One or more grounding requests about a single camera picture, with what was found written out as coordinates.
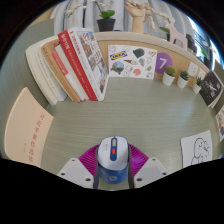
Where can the white wall socket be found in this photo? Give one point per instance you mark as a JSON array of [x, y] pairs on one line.
[[201, 74], [193, 69]]

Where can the grey curtain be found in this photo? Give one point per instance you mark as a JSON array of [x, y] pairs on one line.
[[83, 8]]

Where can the pink wooden horse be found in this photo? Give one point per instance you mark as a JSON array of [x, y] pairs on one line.
[[176, 36]]

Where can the light wooden desk ledge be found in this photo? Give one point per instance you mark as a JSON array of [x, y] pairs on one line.
[[140, 38]]

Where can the peach thin book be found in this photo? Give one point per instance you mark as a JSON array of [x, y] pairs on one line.
[[26, 130]]

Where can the white book with red lettering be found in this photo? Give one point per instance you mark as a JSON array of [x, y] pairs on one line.
[[68, 75]]

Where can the black-covered book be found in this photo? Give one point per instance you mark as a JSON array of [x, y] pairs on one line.
[[210, 89]]

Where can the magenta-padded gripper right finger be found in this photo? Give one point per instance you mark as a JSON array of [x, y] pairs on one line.
[[151, 170]]

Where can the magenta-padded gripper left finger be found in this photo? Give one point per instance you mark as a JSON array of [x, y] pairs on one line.
[[75, 170]]

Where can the thick white book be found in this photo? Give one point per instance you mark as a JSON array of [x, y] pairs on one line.
[[40, 70]]

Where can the grey-green desk divider panel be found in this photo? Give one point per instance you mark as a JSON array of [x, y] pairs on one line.
[[16, 66]]

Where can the brown-covered book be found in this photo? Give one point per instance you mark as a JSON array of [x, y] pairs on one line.
[[58, 71]]

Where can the red photo-cover book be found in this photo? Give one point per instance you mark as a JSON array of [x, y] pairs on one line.
[[90, 56]]

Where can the blue and white computer mouse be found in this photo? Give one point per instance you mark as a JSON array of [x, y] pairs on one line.
[[112, 163]]

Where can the wooden hand model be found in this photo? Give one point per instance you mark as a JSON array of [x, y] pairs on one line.
[[136, 16]]

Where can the purple round number sign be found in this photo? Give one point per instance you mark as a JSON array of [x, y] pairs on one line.
[[163, 61]]

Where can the white orchid in clear vase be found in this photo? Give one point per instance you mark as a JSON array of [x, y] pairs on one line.
[[165, 30]]

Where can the black wooden horse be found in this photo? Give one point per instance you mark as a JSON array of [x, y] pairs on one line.
[[191, 43]]

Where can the white cartoon-print mouse pad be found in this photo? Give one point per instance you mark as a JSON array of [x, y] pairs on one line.
[[196, 150]]

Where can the white sticker card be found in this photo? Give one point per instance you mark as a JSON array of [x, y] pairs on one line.
[[131, 62]]

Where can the dark-framed window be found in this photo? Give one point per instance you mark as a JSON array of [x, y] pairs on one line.
[[203, 36]]

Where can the small plant in white pot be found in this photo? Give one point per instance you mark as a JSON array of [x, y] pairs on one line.
[[168, 79], [197, 88], [182, 82]]

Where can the colourful food sticker card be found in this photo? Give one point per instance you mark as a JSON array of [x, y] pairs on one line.
[[220, 123]]

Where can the white orchid in black pot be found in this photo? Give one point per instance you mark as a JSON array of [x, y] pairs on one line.
[[106, 24], [208, 61]]

